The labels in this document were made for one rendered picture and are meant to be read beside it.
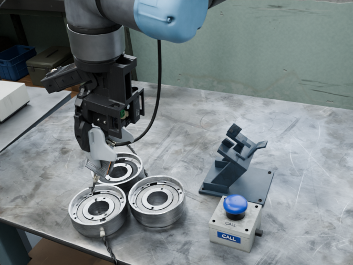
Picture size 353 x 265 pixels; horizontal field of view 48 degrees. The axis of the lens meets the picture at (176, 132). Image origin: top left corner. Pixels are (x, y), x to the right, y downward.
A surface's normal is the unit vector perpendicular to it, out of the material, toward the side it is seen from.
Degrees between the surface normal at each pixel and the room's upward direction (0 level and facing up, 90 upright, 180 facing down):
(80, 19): 92
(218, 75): 90
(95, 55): 95
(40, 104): 0
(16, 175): 0
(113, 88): 91
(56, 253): 0
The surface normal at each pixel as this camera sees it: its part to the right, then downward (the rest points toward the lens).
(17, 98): 0.93, 0.13
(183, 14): 0.80, 0.39
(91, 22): 0.05, 0.61
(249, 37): -0.43, 0.53
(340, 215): -0.09, -0.83
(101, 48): 0.34, 0.59
